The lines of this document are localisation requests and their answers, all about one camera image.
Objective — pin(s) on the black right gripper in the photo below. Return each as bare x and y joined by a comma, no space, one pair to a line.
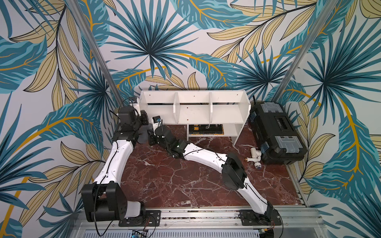
154,132

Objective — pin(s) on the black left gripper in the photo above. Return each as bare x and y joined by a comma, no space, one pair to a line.
145,117

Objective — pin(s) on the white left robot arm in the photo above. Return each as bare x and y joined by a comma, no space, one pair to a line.
104,199

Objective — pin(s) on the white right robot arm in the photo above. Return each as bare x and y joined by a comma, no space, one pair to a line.
228,165

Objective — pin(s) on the white wooden bookshelf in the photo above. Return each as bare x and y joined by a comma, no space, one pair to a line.
229,108

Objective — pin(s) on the black yellow tool tray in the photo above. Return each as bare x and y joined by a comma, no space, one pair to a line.
215,129

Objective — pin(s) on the white PVC pipe fitting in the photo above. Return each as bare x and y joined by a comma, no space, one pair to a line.
256,156

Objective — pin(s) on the black plastic toolbox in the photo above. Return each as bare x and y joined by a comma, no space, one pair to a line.
275,135

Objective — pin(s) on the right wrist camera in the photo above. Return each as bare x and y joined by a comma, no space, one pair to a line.
157,120

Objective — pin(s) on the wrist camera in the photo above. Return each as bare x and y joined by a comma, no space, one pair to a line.
134,102
157,120

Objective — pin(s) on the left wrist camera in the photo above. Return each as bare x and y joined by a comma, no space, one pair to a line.
134,102

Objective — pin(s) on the left aluminium corner post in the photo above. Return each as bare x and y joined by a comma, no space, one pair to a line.
93,46

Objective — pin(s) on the aluminium corner post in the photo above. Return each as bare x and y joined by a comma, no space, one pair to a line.
315,30
93,46

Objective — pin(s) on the right aluminium corner post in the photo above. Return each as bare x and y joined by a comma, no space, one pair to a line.
315,30

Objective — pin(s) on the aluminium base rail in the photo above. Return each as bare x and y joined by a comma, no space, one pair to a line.
213,222

